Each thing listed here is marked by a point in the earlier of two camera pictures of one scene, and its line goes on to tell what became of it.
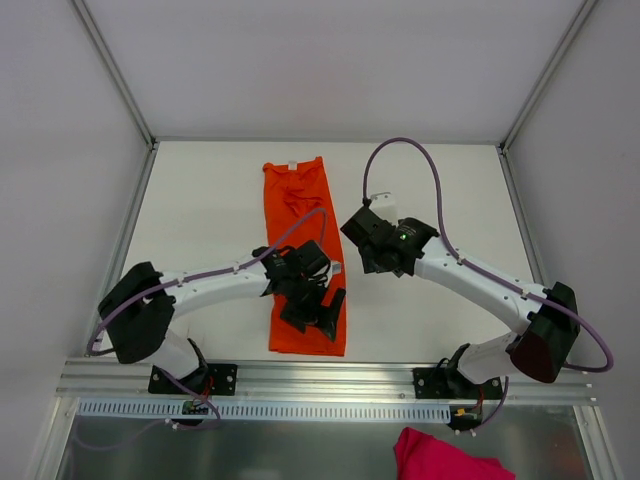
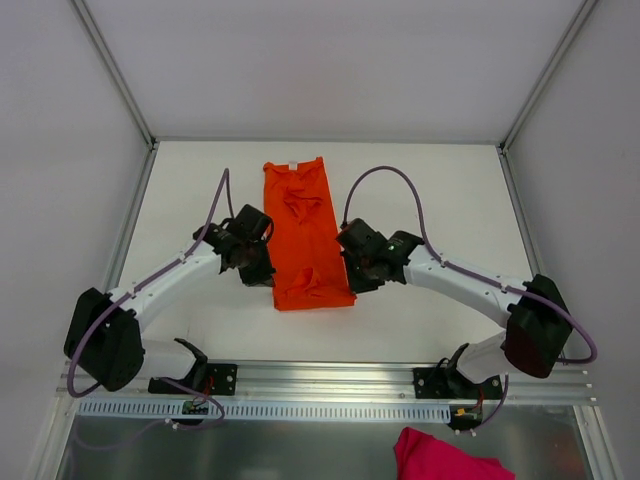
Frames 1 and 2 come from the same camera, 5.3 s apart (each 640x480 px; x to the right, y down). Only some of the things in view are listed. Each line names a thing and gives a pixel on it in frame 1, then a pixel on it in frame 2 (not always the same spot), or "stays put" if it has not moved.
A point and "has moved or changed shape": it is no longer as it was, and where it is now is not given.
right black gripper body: x=361 y=228 -> x=360 y=276
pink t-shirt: x=420 y=456 stays put
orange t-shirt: x=294 y=190 has moved or changed shape
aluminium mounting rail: x=130 y=383 stays put
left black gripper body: x=310 y=308 -> x=257 y=270
